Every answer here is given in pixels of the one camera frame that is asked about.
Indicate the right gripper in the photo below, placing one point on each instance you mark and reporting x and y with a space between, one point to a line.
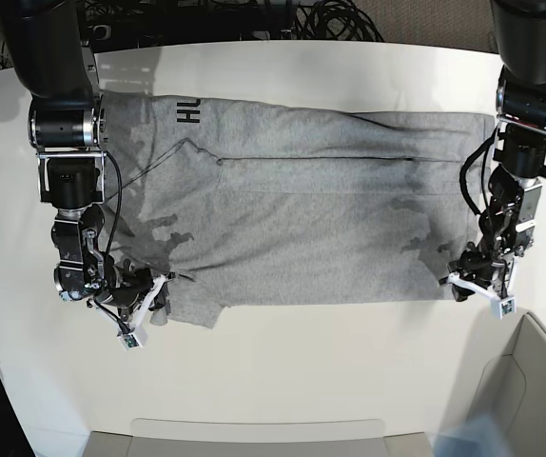
138 293

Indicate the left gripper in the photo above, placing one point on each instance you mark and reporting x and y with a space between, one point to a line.
480 273

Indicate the grey T-shirt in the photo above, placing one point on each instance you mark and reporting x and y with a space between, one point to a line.
249 204

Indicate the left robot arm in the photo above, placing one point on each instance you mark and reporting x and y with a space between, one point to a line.
501 181

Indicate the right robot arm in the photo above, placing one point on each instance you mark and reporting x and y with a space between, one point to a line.
66 127

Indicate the grey box at right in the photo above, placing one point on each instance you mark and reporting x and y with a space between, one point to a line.
508 414

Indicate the grey tray at bottom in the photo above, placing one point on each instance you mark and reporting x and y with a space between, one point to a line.
150 437

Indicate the blue translucent object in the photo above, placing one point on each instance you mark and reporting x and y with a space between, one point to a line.
468 435

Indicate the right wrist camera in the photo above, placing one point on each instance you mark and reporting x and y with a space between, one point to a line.
136 338

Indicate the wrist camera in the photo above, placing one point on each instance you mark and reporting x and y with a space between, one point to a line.
502 307
136 338

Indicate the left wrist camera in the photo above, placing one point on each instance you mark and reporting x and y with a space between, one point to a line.
502 307

